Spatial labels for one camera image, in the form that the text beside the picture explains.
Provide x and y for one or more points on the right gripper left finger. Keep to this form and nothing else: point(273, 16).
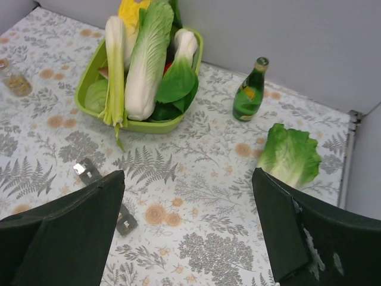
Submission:
point(63, 242)

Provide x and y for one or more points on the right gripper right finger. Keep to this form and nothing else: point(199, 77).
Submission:
point(310, 242)

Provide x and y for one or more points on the grey weekly pill organizer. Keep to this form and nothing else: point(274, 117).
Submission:
point(107, 185)

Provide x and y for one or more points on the romaine lettuce head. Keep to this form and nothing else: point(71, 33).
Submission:
point(290, 155)

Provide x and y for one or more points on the floral table mat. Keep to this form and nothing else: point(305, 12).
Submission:
point(190, 189)

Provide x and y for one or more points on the celery stalks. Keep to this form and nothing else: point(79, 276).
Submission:
point(113, 112)

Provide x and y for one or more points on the round green cabbage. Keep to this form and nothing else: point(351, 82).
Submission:
point(96, 96)

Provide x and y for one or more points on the green glass bottle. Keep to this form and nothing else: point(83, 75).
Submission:
point(249, 95)

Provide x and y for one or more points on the green plastic basket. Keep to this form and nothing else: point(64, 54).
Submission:
point(91, 75)

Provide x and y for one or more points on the bok choy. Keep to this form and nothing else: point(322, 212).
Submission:
point(180, 78)

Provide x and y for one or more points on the napa cabbage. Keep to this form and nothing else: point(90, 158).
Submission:
point(148, 60)

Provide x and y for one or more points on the yellow leafy cabbage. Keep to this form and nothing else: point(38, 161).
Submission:
point(129, 12)

